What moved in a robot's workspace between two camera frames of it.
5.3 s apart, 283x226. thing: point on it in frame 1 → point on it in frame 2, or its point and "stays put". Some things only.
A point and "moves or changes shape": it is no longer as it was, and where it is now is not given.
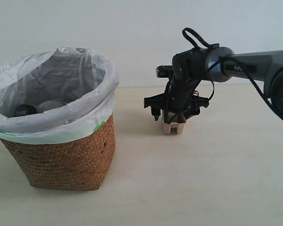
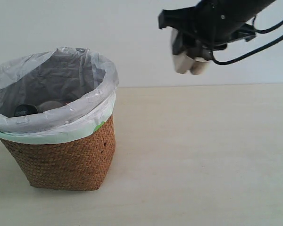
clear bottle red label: [48, 105] stays put
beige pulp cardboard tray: [180, 127] moves or changes shape
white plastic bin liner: [43, 97] stays put
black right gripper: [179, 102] → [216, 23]
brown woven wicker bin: [81, 165] stays put
